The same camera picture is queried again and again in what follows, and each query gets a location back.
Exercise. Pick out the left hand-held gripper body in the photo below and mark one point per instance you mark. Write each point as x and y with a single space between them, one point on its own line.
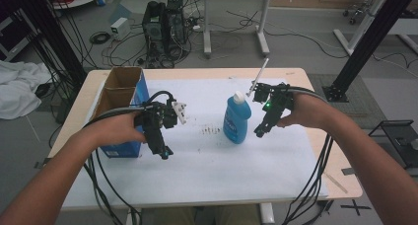
154 114

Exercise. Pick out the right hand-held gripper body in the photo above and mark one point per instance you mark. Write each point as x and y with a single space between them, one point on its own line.
277 100

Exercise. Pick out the blue bottle with white cap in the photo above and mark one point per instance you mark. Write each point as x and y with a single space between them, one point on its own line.
236 119

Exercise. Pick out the blue cardboard box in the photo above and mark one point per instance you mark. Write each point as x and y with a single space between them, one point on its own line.
120 83

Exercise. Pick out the person's right hand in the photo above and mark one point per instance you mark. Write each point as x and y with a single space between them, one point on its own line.
309 110

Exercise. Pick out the person's left hand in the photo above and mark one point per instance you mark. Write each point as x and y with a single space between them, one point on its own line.
115 129

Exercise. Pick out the white table mat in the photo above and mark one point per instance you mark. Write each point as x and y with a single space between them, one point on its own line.
213 172

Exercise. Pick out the white table leg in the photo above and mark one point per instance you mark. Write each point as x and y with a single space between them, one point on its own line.
266 213

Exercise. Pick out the grey floor mat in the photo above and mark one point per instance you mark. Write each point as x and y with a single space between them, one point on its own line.
361 100

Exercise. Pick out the large black computer tower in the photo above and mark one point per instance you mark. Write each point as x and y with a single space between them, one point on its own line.
154 27

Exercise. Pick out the small white box device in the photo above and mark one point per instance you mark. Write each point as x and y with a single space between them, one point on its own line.
120 28

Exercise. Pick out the light wooden table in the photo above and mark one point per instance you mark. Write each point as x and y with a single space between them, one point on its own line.
345 187

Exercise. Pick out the small black computer tower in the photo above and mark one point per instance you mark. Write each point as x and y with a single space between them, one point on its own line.
175 21

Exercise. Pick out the white metal stand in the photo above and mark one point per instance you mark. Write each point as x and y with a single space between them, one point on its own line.
361 27

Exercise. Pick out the black metal rack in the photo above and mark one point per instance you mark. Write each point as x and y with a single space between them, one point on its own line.
404 136

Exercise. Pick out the white cloth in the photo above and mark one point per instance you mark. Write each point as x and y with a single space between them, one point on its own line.
19 87

